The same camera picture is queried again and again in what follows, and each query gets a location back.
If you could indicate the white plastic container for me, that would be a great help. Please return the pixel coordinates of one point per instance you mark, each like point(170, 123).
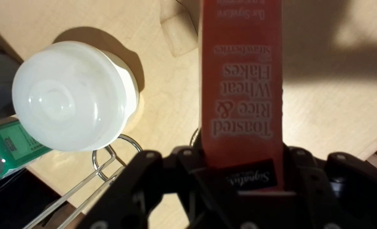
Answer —
point(70, 95)

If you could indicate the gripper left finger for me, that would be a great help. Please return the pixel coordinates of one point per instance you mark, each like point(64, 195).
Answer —
point(144, 178)

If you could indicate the red cereal box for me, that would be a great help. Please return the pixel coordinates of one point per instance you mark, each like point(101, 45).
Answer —
point(239, 95)

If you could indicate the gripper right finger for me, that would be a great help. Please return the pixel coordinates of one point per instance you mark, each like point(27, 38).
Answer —
point(344, 190)

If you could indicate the green plastic bottle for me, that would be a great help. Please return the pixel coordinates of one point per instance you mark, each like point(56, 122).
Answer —
point(10, 149)

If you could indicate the light wooden block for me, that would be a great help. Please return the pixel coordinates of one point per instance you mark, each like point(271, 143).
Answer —
point(179, 31)

